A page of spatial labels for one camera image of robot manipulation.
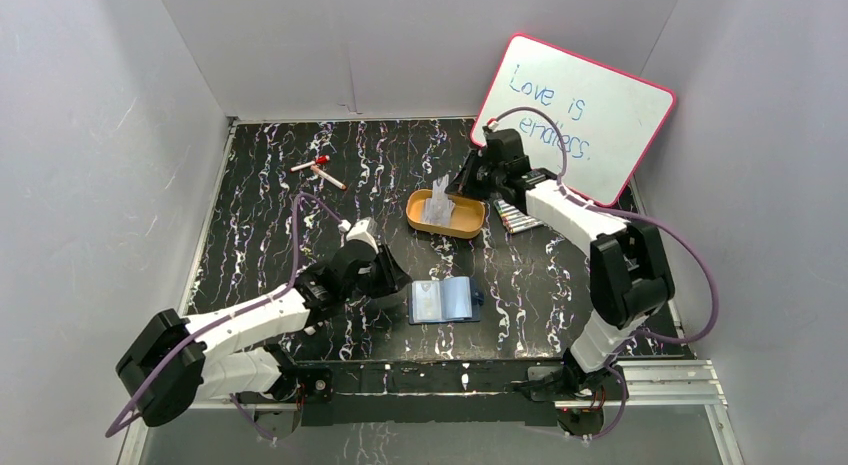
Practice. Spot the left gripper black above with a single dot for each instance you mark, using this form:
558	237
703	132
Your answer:
385	276

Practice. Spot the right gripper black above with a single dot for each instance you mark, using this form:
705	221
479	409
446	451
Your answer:
463	184

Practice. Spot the orange oval tray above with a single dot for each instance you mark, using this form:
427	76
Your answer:
459	217

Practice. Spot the silver credit card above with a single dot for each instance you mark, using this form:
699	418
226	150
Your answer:
426	301
438	208

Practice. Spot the blue leather card holder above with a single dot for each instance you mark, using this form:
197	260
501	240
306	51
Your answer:
461	301

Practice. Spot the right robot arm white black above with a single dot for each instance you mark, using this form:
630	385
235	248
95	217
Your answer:
629	274

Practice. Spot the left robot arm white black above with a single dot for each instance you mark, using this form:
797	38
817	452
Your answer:
176	360

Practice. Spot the pack of coloured markers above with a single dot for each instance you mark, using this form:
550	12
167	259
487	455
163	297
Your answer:
513	219

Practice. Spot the white marker red tip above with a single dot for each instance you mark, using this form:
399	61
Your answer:
327	177

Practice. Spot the pink framed whiteboard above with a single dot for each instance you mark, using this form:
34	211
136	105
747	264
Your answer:
575	115

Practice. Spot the red capped marker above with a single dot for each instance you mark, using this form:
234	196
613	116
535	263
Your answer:
317	161

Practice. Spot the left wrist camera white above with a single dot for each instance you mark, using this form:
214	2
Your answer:
363	230

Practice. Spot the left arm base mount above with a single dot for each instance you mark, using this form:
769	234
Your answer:
299	387

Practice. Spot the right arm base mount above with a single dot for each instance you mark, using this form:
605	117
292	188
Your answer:
598	397

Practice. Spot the aluminium frame rail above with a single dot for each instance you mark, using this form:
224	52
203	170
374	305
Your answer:
479	391

